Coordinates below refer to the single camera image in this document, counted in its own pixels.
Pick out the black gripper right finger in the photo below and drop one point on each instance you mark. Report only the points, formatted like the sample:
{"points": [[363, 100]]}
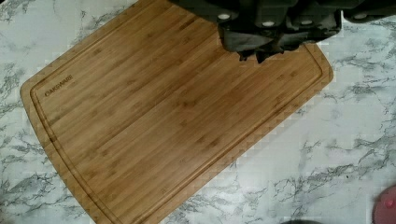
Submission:
{"points": [[291, 41]]}

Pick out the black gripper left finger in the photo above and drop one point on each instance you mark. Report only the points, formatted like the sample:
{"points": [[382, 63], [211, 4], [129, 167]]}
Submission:
{"points": [[246, 45]]}

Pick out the bamboo cutting board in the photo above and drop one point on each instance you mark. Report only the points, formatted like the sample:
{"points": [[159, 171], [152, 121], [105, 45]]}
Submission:
{"points": [[143, 112]]}

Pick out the pink round object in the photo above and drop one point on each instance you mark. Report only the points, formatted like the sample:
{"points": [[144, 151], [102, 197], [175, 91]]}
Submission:
{"points": [[385, 207]]}

